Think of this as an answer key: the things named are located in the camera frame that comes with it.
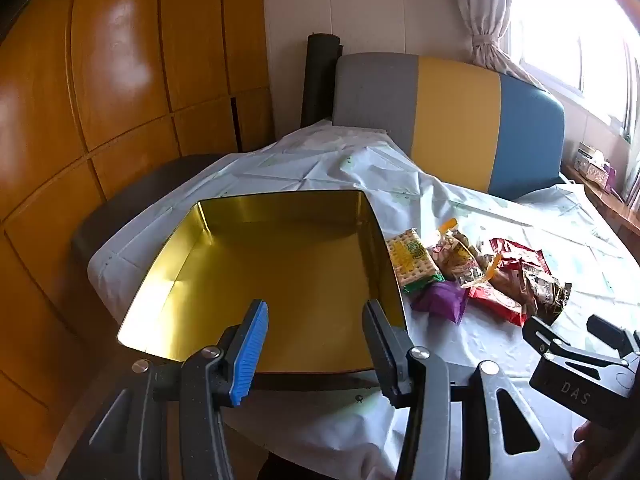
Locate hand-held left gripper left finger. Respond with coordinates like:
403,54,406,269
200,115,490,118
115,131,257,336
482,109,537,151
62,299,271,480

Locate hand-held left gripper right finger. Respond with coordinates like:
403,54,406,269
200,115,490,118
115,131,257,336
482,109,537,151
361,299,573,480

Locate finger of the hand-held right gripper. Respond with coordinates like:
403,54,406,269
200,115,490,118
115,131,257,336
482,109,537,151
522,315,568,358
587,314,640,363

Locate brown black sesame snack packet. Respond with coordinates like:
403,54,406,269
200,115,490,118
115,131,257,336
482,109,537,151
520,265,573,323

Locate red gold patterned snack packet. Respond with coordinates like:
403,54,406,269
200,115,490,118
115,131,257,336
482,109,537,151
467,285,528,327

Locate purple snack packet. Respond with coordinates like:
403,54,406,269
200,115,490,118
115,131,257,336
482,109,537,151
411,280,469,323

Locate clear peanut candy packet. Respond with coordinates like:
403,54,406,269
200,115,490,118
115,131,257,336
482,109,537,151
431,218,488,281
460,252,506,289

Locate gold tin box maroon sides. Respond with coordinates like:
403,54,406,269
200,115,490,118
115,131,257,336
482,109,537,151
116,190,407,376

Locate green yellow cracker packet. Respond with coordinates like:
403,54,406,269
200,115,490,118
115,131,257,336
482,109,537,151
386,228,446,295

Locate person's right hand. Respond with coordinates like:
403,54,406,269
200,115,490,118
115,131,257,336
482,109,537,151
571,421,608,468

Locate wooden shelf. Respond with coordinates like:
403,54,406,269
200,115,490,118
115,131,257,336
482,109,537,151
560,160,640,236

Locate patterned tissue box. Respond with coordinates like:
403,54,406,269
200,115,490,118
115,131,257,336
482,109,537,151
575,142,612,181

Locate dark grey table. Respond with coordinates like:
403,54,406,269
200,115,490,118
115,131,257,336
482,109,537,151
71,152,236,271

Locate white tablecloth green cloud print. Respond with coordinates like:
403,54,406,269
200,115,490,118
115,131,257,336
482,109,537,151
87,120,640,480

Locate grey yellow blue sofa backrest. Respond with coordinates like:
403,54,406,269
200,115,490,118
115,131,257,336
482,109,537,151
332,52,567,196

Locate black rolled mat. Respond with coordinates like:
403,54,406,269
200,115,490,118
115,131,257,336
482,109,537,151
300,34,344,128

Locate window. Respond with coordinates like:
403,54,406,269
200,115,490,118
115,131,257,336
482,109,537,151
510,0,640,143

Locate wooden wardrobe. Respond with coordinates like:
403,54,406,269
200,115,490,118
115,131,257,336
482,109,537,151
0,0,275,461

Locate cream patterned curtain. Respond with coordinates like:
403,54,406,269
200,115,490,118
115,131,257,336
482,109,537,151
452,0,551,93

